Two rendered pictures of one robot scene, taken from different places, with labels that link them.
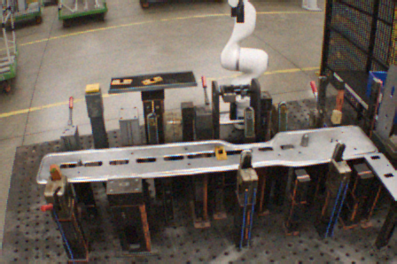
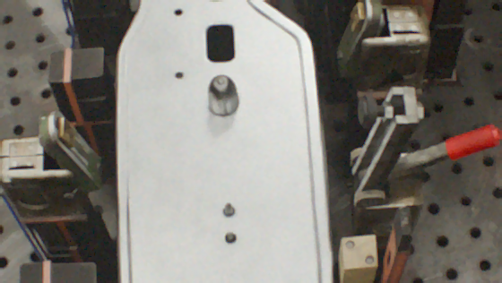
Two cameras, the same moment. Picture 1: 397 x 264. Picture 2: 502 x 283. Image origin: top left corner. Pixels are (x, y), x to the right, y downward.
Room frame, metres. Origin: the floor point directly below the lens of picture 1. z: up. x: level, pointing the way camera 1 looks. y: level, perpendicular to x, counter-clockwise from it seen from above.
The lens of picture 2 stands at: (1.31, -0.95, 2.02)
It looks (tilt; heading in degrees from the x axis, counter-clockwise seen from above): 64 degrees down; 98
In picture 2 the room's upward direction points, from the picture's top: 4 degrees counter-clockwise
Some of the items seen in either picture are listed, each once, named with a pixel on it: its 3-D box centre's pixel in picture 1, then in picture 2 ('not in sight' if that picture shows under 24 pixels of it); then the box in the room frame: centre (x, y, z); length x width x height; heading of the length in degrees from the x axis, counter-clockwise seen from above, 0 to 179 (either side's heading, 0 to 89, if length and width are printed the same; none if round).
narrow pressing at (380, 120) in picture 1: (388, 103); not in sight; (1.25, -0.80, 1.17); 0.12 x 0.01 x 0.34; 7
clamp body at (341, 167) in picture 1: (331, 199); (62, 214); (1.01, -0.51, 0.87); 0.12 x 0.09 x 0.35; 7
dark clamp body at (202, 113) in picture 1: (204, 149); not in sight; (1.36, -0.02, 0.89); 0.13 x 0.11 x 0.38; 7
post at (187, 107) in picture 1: (188, 145); not in sight; (1.37, 0.04, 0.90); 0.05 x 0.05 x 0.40; 7
